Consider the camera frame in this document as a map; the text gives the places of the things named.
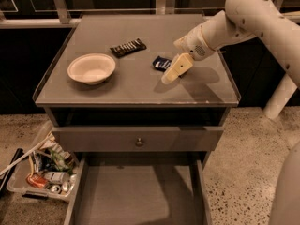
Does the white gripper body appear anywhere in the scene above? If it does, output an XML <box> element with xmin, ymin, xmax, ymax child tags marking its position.
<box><xmin>173</xmin><ymin>24</ymin><xmax>215</xmax><ymax>61</ymax></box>

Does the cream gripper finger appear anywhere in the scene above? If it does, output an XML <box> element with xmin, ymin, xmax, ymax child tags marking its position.
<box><xmin>161</xmin><ymin>53</ymin><xmax>193</xmax><ymax>84</ymax></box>
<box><xmin>174</xmin><ymin>46</ymin><xmax>187</xmax><ymax>58</ymax></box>

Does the blue rxbar blueberry wrapper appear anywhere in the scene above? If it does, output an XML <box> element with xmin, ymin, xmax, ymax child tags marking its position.
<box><xmin>152</xmin><ymin>56</ymin><xmax>171</xmax><ymax>71</ymax></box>

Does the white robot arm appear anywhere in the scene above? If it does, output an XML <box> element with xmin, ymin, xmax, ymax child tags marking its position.
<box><xmin>161</xmin><ymin>0</ymin><xmax>300</xmax><ymax>225</ymax></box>

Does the grey drawer cabinet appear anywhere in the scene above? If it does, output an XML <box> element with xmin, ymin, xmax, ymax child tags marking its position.
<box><xmin>32</xmin><ymin>13</ymin><xmax>242</xmax><ymax>225</ymax></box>

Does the upper grey drawer with knob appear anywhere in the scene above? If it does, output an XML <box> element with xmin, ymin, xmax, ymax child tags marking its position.
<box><xmin>52</xmin><ymin>127</ymin><xmax>223</xmax><ymax>152</ymax></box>

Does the open grey middle drawer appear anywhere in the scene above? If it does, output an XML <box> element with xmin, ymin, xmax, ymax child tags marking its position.
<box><xmin>64</xmin><ymin>153</ymin><xmax>213</xmax><ymax>225</ymax></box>

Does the black snack bar wrapper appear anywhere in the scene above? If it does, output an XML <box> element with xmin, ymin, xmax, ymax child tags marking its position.
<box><xmin>110</xmin><ymin>38</ymin><xmax>147</xmax><ymax>58</ymax></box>

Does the white paper bowl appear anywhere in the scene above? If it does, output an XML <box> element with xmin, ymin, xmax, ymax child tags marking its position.
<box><xmin>67</xmin><ymin>53</ymin><xmax>115</xmax><ymax>85</ymax></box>

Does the white stick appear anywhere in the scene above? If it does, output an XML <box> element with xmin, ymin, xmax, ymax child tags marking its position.
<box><xmin>0</xmin><ymin>137</ymin><xmax>48</xmax><ymax>176</ymax></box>

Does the green snack bag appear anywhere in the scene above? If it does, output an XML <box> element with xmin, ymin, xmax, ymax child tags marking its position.
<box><xmin>50</xmin><ymin>149</ymin><xmax>74</xmax><ymax>173</ymax></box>

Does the clear plastic bin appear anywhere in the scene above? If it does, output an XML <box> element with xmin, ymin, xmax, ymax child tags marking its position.
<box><xmin>7</xmin><ymin>122</ymin><xmax>78</xmax><ymax>202</ymax></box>

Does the silver can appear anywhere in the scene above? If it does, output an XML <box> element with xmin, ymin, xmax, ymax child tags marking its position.
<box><xmin>43</xmin><ymin>172</ymin><xmax>70</xmax><ymax>184</ymax></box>

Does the red soda can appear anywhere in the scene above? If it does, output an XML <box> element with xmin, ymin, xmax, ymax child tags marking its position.
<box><xmin>26</xmin><ymin>173</ymin><xmax>49</xmax><ymax>188</ymax></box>

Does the metal railing frame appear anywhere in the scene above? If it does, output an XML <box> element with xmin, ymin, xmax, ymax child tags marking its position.
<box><xmin>0</xmin><ymin>0</ymin><xmax>300</xmax><ymax>30</ymax></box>

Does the white diagonal post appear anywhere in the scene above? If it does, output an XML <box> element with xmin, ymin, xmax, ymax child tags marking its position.
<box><xmin>263</xmin><ymin>75</ymin><xmax>297</xmax><ymax>120</ymax></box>

